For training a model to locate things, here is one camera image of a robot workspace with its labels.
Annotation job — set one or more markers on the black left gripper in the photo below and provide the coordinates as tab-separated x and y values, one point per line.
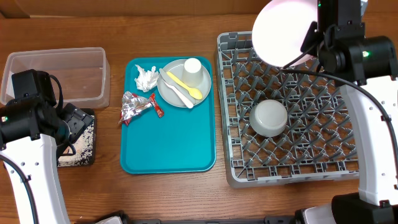
76	119

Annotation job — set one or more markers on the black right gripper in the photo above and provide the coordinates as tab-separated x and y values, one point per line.
310	41

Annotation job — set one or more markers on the white large plate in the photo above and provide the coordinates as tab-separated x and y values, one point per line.
280	28

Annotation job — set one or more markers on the silver foil wrapper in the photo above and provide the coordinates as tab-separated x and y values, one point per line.
132	105

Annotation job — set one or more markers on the white napkin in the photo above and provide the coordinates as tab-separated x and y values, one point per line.
147	79

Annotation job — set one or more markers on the red sauce packet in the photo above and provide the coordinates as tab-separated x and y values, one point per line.
158	109

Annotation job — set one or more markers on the grey bowl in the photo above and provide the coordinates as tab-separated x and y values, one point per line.
268	118

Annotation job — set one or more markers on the white plastic cup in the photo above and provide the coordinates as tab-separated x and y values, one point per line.
192	74

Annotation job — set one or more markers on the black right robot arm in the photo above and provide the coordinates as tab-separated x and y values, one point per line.
365	70

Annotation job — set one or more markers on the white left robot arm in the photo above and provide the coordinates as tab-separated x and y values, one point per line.
34	178

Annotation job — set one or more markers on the grey dishwasher rack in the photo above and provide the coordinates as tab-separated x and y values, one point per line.
317	143

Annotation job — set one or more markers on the black plastic tray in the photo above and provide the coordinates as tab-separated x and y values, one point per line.
87	149

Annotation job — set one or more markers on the spilled white rice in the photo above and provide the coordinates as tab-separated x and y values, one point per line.
82	146

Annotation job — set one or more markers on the clear plastic bin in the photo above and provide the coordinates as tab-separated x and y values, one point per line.
84	74

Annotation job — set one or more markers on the white plastic knife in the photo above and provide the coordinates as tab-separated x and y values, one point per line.
182	97

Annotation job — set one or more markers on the teal serving tray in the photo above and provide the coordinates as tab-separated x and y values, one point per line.
183	140

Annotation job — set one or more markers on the grey small plate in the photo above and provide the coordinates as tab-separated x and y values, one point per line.
176	67

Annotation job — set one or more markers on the yellow plastic spoon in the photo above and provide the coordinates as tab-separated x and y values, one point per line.
193	92

